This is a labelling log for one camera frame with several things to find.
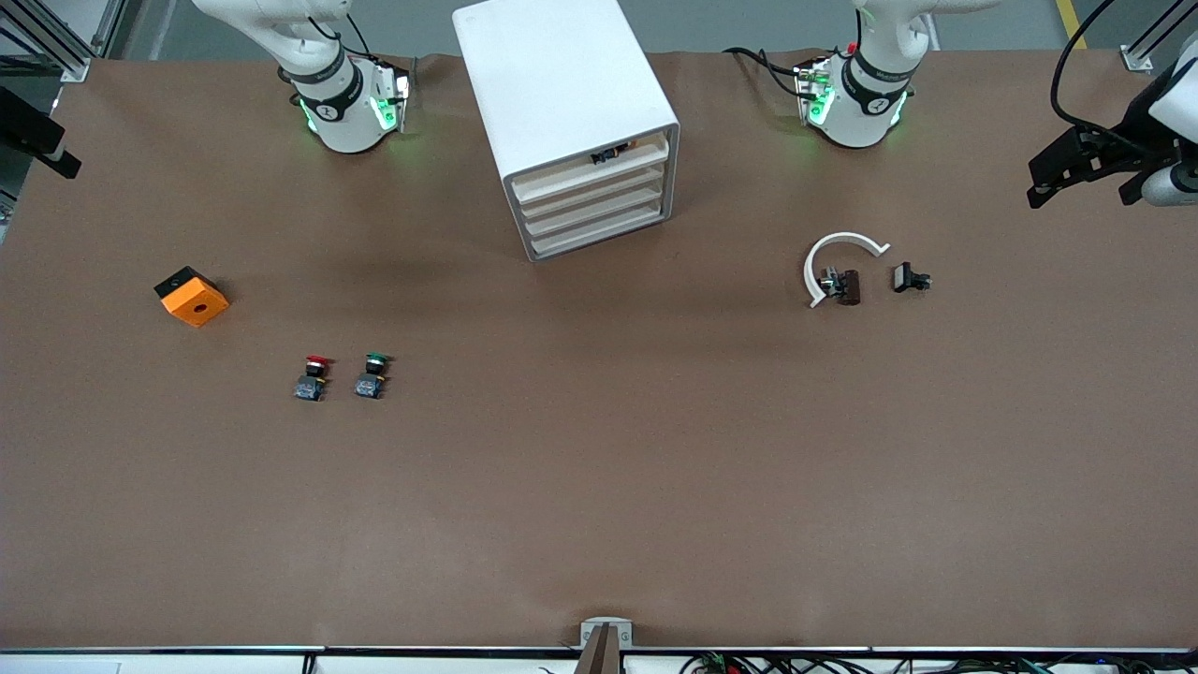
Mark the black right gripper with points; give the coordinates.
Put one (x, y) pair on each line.
(28, 132)

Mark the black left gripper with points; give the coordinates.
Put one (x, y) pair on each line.
(1131, 132)

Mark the red push button switch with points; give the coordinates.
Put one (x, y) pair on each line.
(313, 376)

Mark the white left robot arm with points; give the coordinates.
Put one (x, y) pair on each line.
(861, 112)

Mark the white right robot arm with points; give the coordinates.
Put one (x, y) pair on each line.
(346, 122)

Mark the black small clip component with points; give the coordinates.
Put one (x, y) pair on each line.
(906, 277)

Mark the orange and black block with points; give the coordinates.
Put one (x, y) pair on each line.
(195, 301)

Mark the white curved plastic piece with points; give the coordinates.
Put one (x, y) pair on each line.
(842, 241)

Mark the brown and black small component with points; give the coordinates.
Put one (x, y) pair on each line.
(847, 286)

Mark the small black part with orange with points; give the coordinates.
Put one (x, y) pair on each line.
(608, 154)

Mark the brown paper table cover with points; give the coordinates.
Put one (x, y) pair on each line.
(599, 487)

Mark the aluminium frame profile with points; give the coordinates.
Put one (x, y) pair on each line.
(56, 42)
(1156, 37)

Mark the green push button switch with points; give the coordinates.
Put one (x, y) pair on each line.
(372, 374)

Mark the metal table edge bracket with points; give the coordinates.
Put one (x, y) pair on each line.
(606, 627)

